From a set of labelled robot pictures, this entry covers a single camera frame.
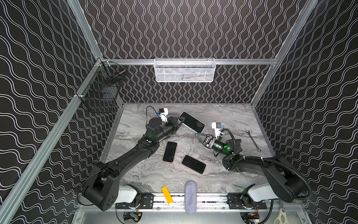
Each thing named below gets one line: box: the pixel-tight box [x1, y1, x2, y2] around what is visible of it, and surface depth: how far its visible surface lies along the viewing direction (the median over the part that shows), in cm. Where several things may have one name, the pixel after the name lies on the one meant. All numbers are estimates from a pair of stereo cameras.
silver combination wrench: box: [246, 130, 262, 153], surface depth 100 cm
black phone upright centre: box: [162, 141, 178, 163], surface depth 94 cm
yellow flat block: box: [161, 185, 174, 205], surface depth 78 cm
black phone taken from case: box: [179, 111, 206, 133], surface depth 78 cm
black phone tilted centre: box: [181, 154, 207, 175], surface depth 90 cm
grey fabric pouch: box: [184, 180, 198, 215], surface depth 75 cm
